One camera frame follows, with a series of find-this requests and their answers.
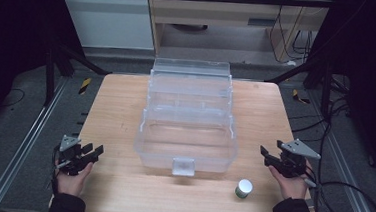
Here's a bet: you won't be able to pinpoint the thin black floor cable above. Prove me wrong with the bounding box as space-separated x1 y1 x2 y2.
0 86 27 110

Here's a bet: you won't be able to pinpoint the white cabinet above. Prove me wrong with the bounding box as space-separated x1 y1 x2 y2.
51 0 159 54

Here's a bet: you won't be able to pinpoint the person's left hand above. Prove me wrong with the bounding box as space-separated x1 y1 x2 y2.
53 158 95 200

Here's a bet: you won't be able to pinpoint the light wooden desk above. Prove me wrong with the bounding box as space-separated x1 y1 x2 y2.
141 0 335 68

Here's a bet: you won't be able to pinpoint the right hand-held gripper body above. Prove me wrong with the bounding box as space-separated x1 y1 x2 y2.
272 136 323 181

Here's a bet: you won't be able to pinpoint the aluminium floor rail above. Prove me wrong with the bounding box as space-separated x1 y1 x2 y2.
0 72 71 212
297 89 376 212

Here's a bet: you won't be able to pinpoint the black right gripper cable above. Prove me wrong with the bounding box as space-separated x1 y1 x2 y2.
302 175 376 212

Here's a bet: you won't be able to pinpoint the black floor cables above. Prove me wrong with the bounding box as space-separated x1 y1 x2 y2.
286 72 356 146

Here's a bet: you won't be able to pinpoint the dark curtain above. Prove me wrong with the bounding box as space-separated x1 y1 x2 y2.
299 0 376 187
0 0 89 146

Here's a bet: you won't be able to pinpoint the clear plastic tiered storage box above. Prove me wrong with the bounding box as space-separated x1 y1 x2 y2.
131 56 245 182

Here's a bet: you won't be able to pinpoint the person's right hand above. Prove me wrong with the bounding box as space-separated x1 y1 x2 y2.
266 157 315 203

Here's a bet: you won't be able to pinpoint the black metal stand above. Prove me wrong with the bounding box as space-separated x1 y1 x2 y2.
39 37 115 113
260 52 338 121

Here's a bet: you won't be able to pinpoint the yellow black striped tape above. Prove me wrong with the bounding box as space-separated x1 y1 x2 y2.
290 88 312 106
78 76 93 96

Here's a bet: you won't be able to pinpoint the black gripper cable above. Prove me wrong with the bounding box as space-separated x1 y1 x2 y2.
48 145 64 196
302 175 376 212

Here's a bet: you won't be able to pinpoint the small green jar white lid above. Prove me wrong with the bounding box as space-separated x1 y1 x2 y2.
234 178 255 201

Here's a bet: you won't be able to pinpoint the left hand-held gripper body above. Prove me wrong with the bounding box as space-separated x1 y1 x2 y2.
52 134 102 178

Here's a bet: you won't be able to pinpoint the hanging black desk cables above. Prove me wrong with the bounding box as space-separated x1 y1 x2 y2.
266 4 319 68

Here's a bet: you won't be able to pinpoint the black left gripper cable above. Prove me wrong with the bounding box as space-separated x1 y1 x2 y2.
48 145 64 196

